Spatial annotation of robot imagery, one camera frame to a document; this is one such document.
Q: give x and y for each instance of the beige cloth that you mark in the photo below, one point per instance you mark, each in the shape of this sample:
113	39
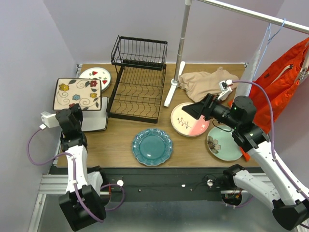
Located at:
198	84

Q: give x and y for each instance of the blue wire hanger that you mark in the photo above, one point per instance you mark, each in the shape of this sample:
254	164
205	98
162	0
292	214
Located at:
268	37

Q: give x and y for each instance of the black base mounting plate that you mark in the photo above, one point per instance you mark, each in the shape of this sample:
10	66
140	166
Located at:
171	184

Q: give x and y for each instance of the black wire dish rack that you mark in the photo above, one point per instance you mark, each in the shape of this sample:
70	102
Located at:
140	65

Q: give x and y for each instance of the teal scalloped plate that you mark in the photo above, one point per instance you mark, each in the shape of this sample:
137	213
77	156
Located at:
152	147

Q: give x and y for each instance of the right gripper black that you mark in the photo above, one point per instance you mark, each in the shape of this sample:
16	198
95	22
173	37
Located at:
205	108

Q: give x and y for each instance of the pink plate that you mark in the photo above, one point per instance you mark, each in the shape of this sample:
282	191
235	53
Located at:
186	125

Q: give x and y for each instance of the orange garment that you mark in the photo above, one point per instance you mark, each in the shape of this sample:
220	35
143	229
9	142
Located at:
280	82

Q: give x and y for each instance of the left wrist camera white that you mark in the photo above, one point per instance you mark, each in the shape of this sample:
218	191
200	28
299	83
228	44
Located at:
48	121

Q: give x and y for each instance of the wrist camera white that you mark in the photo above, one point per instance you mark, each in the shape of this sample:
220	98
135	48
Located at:
48	121
225	87

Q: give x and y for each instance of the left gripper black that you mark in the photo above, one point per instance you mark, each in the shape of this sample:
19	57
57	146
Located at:
77	110

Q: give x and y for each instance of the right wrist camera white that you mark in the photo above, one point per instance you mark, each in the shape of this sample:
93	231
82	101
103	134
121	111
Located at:
225	87

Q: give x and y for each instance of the aluminium rail frame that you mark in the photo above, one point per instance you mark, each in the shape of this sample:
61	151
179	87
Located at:
112	147

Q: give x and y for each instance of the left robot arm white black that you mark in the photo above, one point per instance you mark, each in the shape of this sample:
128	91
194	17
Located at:
81	205

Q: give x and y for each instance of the grey cloth on hanger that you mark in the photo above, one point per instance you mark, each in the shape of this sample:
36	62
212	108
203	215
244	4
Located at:
243	89

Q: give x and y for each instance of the silver clothes rack stand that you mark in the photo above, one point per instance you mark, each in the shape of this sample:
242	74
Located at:
243	11

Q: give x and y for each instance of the mint green plate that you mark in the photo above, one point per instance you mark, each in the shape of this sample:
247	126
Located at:
221	144

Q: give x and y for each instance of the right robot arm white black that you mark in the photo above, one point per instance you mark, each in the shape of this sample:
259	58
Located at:
289	198

